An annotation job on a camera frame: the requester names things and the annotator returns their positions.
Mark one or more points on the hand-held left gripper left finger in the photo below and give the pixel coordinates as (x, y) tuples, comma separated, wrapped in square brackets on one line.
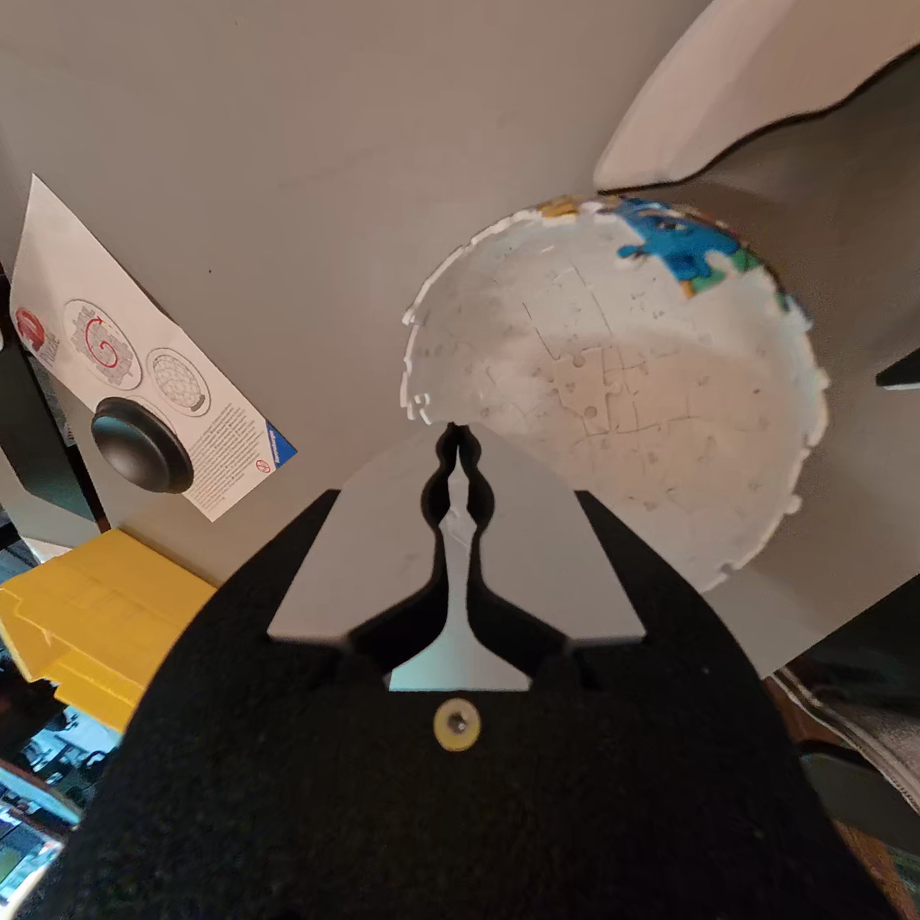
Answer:
[(359, 553)]

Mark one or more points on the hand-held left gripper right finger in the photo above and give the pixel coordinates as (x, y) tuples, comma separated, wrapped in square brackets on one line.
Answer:
[(553, 560)]

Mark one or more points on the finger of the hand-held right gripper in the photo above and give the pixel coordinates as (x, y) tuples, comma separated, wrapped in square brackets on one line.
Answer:
[(690, 115)]

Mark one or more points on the puzzle ball half shell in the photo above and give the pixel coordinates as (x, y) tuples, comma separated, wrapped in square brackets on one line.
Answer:
[(647, 402)]

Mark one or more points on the black round stand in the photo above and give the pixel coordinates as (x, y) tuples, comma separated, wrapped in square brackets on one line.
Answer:
[(141, 445)]

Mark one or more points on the white instruction leaflet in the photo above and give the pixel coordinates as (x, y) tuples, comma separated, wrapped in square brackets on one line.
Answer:
[(144, 359)]

